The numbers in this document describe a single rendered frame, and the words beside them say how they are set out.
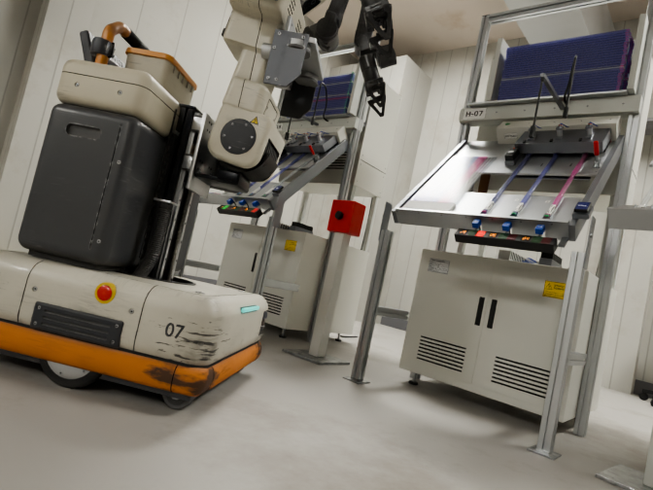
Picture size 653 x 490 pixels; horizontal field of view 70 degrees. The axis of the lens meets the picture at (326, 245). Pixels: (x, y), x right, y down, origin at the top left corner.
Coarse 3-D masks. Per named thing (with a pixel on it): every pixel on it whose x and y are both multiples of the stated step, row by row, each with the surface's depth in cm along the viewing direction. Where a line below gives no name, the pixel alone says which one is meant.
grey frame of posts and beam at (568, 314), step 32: (480, 32) 244; (480, 64) 242; (640, 96) 189; (384, 256) 196; (576, 256) 150; (608, 256) 189; (576, 288) 148; (608, 288) 186; (544, 416) 147; (576, 416) 184; (544, 448) 146
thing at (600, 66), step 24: (528, 48) 220; (552, 48) 213; (576, 48) 206; (600, 48) 200; (624, 48) 194; (504, 72) 225; (528, 72) 218; (552, 72) 211; (576, 72) 204; (600, 72) 198; (624, 72) 194; (504, 96) 223; (528, 96) 216
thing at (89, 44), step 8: (80, 32) 139; (88, 32) 139; (88, 40) 138; (96, 40) 132; (104, 40) 133; (88, 48) 138; (96, 48) 132; (104, 48) 133; (112, 48) 134; (88, 56) 138; (112, 56) 135; (112, 64) 143; (120, 64) 156
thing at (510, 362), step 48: (432, 288) 212; (480, 288) 198; (528, 288) 186; (432, 336) 207; (480, 336) 194; (528, 336) 182; (576, 336) 172; (480, 384) 190; (528, 384) 179; (576, 384) 180
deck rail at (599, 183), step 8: (624, 136) 192; (616, 144) 187; (616, 152) 184; (608, 160) 178; (616, 160) 186; (608, 168) 177; (600, 176) 171; (608, 176) 179; (592, 184) 168; (600, 184) 170; (592, 192) 163; (600, 192) 171; (584, 200) 160; (592, 200) 164; (576, 224) 152; (584, 224) 159; (568, 232) 153; (576, 232) 153
